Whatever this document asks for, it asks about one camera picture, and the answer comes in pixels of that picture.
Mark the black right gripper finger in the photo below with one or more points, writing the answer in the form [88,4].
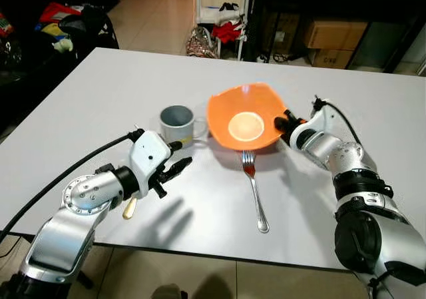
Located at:
[283,120]

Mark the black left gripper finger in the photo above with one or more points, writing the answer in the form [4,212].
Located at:
[176,145]
[180,167]

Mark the orange plastic bowl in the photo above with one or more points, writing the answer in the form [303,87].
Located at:
[229,109]

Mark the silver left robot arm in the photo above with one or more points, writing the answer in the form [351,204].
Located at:
[66,226]

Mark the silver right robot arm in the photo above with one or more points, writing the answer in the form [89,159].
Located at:
[369,219]

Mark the grey mug with yellow print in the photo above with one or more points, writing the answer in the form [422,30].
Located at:
[176,122]

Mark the silver metal fork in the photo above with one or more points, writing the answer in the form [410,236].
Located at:
[253,179]

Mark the small printed cardboard box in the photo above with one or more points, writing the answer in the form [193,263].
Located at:
[331,58]

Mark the large cardboard box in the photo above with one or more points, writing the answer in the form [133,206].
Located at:
[336,34]

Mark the patterned bag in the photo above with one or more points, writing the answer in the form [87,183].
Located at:
[200,44]

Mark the red cloth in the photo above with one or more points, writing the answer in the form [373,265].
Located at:
[227,31]

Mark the black table leg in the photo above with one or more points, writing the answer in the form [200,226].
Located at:
[84,280]

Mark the black shelf unit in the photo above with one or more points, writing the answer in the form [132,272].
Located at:
[393,32]

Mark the white and green toy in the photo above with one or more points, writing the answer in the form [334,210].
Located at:
[63,44]

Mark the black bag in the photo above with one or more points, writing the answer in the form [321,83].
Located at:
[90,20]

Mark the red folded garment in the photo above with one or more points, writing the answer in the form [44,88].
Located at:
[56,11]

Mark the red and green packet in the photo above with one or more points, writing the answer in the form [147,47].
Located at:
[4,24]

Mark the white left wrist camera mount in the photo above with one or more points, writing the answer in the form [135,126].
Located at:
[148,154]

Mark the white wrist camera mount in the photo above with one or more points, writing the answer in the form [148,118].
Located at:
[323,122]
[148,154]

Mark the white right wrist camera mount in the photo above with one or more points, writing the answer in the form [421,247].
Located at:
[323,122]

